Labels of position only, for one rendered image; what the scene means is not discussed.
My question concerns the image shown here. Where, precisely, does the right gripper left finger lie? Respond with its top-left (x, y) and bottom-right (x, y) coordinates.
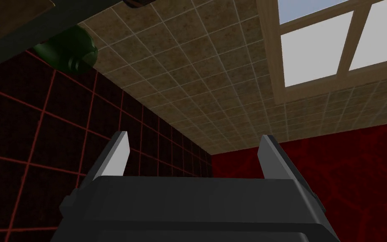
top-left (79, 131), bottom-right (131, 189)

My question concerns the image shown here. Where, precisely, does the wooden framed window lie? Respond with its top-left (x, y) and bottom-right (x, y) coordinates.
top-left (256, 0), bottom-right (387, 104)

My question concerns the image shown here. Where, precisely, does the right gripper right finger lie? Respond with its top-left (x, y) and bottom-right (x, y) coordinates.
top-left (257, 134), bottom-right (315, 195)

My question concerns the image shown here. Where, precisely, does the dark green round bottle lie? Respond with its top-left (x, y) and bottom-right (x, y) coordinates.
top-left (33, 25), bottom-right (99, 75)

